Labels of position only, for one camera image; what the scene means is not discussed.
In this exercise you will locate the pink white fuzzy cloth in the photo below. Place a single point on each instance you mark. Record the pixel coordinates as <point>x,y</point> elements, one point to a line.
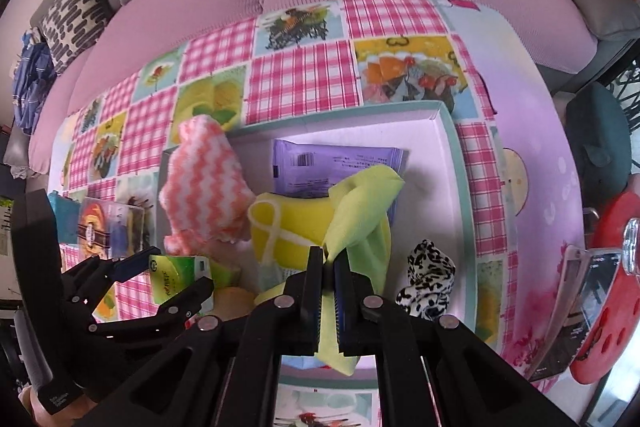
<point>205,177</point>

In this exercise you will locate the black white patterned pillow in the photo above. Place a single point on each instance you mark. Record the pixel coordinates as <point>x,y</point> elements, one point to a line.
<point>75,17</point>

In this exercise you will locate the green cloth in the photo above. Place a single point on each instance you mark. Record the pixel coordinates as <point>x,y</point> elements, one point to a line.
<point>360,217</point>

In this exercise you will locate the leopard print scrunchie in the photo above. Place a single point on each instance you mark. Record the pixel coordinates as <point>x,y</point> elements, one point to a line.
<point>425,272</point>

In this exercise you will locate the purple wipes packet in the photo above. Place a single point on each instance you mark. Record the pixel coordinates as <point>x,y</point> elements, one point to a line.
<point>325,162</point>

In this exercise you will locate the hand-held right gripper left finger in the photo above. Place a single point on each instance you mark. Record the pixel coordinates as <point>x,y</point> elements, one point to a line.
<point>312,307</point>

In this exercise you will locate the green tissue pack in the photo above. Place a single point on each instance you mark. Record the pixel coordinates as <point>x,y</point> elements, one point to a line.
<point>225,277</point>
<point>175,279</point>

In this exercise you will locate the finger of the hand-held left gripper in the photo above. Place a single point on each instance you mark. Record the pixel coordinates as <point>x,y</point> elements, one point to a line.
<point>190,299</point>
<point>125,268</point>

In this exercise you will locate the teal plastic toy box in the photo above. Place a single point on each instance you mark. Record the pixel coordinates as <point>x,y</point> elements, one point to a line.
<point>65,212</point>

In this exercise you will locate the person's left hand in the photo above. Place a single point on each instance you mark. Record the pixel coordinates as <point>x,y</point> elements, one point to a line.
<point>37,414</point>

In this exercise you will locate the clear plastic box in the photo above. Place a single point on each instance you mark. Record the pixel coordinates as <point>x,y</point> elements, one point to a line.
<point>107,227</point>

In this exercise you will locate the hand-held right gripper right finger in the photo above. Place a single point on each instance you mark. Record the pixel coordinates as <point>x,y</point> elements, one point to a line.
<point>342,307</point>

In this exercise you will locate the red stool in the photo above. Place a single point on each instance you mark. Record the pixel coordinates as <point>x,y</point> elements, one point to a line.
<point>612,219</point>

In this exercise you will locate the black metal frame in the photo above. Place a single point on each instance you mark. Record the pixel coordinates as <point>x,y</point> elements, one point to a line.
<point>627,79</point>

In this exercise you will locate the yellow sponge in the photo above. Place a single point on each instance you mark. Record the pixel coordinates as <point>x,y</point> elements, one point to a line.
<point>300,217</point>

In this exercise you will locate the pink checked tablecloth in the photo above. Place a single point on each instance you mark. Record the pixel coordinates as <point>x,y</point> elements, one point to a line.
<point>300,77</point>

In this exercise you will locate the white tray with teal rim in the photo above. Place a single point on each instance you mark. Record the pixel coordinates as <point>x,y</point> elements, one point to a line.
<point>430,167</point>

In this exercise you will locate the blue striped clothing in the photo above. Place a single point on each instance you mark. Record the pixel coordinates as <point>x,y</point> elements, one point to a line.
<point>30,82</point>

